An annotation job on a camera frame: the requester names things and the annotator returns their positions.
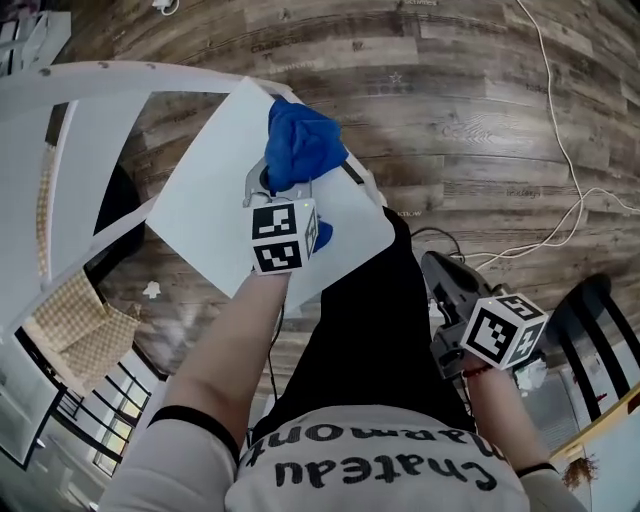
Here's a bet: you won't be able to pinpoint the black bin with paper waste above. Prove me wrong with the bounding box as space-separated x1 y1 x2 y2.
513 349 551 396

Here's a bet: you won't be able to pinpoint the round table with beige tablecloth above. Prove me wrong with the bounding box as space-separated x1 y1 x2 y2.
22 144 144 396

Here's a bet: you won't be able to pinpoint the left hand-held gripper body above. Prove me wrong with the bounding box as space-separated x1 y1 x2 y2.
248 187 321 276

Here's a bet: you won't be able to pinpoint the person's right forearm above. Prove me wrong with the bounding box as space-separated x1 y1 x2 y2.
462 367 556 474

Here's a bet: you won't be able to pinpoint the white wooden chair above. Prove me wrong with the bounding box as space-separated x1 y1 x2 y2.
0 60 396 351

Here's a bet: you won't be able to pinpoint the person's black trousers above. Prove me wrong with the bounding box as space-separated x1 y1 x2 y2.
249 207 476 441

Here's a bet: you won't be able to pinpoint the long white cable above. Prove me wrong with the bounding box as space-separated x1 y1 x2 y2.
464 0 640 271

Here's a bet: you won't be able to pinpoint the person's white printed shirt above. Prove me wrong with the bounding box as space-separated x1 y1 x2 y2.
99 404 591 512

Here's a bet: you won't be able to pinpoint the black metal railing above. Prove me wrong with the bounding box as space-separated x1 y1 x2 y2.
54 359 154 476

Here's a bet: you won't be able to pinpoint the person's left forearm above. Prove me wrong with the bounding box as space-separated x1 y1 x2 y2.
162 269 292 451

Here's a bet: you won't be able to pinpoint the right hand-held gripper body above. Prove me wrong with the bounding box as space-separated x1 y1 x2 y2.
428 287 550 382

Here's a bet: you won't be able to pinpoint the dried flowers in vase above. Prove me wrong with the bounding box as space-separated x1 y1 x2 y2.
562 453 600 494

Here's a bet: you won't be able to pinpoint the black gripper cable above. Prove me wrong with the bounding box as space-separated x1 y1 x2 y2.
409 227 466 261
267 304 286 401

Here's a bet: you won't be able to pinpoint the blue cloth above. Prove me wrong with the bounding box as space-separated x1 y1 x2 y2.
263 98 350 254

